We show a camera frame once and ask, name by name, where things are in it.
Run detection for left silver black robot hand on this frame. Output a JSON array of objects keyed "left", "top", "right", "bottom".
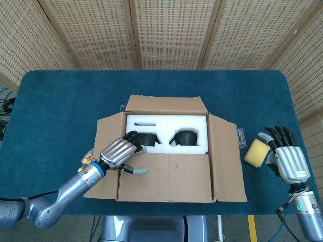
[{"left": 100, "top": 130, "right": 149, "bottom": 176}]

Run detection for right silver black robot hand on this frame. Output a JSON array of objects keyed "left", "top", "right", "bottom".
[{"left": 257, "top": 125, "right": 310, "bottom": 184}]

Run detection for red cardboard box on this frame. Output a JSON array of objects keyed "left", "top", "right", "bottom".
[{"left": 83, "top": 94, "right": 248, "bottom": 203}]

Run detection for orange drink bottle yellow cap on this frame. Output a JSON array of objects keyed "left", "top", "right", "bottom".
[{"left": 77, "top": 148, "right": 98, "bottom": 174}]

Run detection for black cup-shaped part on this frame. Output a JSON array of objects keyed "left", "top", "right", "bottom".
[
  {"left": 168, "top": 128, "right": 198, "bottom": 147},
  {"left": 135, "top": 133, "right": 160, "bottom": 147}
]

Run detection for yellow sponge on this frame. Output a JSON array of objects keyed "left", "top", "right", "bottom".
[{"left": 244, "top": 139, "right": 271, "bottom": 169}]

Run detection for white foam insert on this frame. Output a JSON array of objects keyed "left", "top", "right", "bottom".
[{"left": 125, "top": 114, "right": 209, "bottom": 155}]

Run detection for clear plastic case black insert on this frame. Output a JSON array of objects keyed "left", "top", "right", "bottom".
[{"left": 236, "top": 128, "right": 247, "bottom": 148}]

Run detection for blue carpet table cover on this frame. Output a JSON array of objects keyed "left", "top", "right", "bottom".
[{"left": 4, "top": 69, "right": 319, "bottom": 216}]

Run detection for grey robot torso base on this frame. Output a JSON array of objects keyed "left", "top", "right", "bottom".
[{"left": 100, "top": 215, "right": 210, "bottom": 242}]

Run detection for woven folding screen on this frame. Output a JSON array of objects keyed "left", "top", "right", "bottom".
[{"left": 0, "top": 0, "right": 323, "bottom": 177}]

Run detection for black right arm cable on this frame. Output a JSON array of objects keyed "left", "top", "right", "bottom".
[{"left": 275, "top": 186, "right": 310, "bottom": 242}]

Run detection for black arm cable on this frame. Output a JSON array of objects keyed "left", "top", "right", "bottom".
[
  {"left": 0, "top": 190, "right": 59, "bottom": 202},
  {"left": 275, "top": 186, "right": 310, "bottom": 242}
]

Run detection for blue floor cable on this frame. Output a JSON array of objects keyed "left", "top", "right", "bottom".
[{"left": 91, "top": 215, "right": 102, "bottom": 242}]

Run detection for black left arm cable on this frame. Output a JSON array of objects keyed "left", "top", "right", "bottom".
[{"left": 0, "top": 190, "right": 59, "bottom": 202}]

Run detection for black floor cables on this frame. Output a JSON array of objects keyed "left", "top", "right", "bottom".
[{"left": 0, "top": 87, "right": 17, "bottom": 118}]

